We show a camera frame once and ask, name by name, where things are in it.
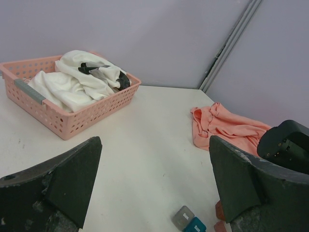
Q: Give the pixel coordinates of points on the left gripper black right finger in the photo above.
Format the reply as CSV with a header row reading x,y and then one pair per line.
x,y
257,195

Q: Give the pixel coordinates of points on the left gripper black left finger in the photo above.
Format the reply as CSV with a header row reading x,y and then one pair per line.
x,y
52,196

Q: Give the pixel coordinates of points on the red pill box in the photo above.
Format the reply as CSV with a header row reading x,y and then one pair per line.
x,y
219,211
221,226

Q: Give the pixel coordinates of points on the teal pill box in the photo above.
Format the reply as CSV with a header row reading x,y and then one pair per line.
x,y
196,225

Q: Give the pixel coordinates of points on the grey pill box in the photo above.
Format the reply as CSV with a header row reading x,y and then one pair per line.
x,y
182,218

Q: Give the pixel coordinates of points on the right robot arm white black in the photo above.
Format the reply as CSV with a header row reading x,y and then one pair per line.
x,y
286,145

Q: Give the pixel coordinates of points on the pink shirt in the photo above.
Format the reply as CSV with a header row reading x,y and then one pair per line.
x,y
242,132

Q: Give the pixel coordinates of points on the white cloth in basket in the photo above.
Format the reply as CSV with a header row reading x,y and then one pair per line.
x,y
79,80

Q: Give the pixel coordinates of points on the pink plastic basket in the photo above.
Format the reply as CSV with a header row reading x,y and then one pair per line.
x,y
17,74

